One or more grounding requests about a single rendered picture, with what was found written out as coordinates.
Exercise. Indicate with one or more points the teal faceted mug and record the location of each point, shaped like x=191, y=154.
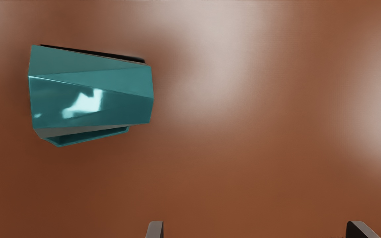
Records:
x=88, y=96

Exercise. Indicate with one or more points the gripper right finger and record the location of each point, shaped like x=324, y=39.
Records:
x=359, y=230

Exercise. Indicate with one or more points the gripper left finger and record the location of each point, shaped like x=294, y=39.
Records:
x=154, y=230

